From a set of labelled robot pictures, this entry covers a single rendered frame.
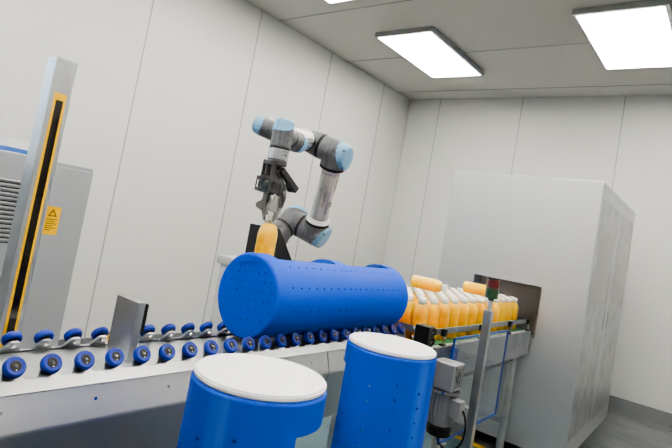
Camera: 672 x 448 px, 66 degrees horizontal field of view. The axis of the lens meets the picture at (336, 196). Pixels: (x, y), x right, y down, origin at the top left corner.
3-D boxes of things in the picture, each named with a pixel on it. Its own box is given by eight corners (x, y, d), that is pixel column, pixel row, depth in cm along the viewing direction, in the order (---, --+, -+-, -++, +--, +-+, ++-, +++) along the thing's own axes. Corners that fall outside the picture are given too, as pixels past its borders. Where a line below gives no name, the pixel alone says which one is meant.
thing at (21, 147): (-7, 150, 266) (-4, 135, 267) (39, 160, 287) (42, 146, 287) (6, 152, 260) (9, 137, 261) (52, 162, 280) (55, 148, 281)
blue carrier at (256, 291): (212, 333, 179) (221, 250, 183) (353, 323, 249) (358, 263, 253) (273, 346, 162) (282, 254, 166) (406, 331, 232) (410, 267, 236)
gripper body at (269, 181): (253, 191, 183) (259, 157, 184) (270, 195, 190) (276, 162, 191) (268, 193, 179) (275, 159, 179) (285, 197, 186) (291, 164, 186)
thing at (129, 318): (105, 351, 140) (117, 294, 141) (119, 350, 143) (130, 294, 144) (126, 362, 134) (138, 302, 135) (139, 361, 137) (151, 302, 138)
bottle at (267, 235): (271, 272, 189) (280, 222, 190) (269, 275, 182) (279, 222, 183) (252, 269, 189) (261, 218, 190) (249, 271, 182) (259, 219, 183)
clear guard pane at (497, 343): (437, 442, 245) (454, 339, 248) (494, 412, 308) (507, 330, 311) (438, 442, 245) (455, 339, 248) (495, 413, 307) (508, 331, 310)
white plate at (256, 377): (217, 397, 91) (216, 404, 90) (351, 396, 104) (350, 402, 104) (180, 350, 115) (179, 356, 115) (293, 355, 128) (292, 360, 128)
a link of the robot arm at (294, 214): (273, 231, 257) (290, 215, 266) (295, 243, 252) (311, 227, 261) (273, 213, 249) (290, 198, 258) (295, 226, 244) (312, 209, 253)
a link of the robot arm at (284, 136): (300, 123, 190) (290, 117, 182) (294, 153, 189) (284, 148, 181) (281, 121, 192) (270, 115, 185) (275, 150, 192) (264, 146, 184)
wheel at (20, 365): (-1, 359, 107) (3, 355, 106) (22, 357, 111) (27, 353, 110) (1, 381, 105) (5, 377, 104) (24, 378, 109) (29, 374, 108)
